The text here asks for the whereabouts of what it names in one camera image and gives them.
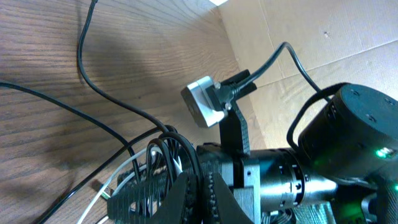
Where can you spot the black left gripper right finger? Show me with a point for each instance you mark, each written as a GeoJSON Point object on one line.
{"type": "Point", "coordinates": [219, 204]}

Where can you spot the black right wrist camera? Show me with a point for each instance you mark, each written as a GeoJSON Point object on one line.
{"type": "Point", "coordinates": [203, 103]}

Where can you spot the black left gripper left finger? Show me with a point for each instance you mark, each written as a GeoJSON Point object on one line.
{"type": "Point", "coordinates": [179, 204]}

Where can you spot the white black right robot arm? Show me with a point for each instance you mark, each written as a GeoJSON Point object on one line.
{"type": "Point", "coordinates": [346, 156]}

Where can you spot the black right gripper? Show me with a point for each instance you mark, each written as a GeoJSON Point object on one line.
{"type": "Point", "coordinates": [270, 185]}

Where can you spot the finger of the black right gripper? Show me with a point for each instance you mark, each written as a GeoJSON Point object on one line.
{"type": "Point", "coordinates": [159, 173]}
{"type": "Point", "coordinates": [138, 203]}

